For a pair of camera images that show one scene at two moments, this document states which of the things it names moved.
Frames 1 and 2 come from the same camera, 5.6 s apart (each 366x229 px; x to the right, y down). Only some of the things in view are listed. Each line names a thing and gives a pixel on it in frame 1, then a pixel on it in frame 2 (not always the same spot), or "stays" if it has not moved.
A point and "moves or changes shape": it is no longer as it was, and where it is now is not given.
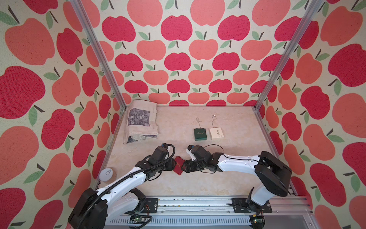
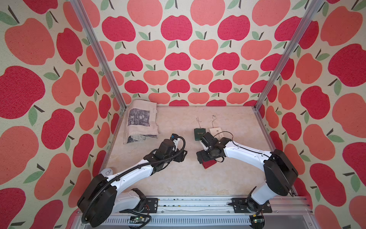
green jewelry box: (200, 134) stays
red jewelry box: (179, 162) moves or changes shape
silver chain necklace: (197, 119) stays
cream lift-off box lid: (216, 133) stays
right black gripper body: (194, 165) → (208, 151)
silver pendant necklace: (214, 118) stays
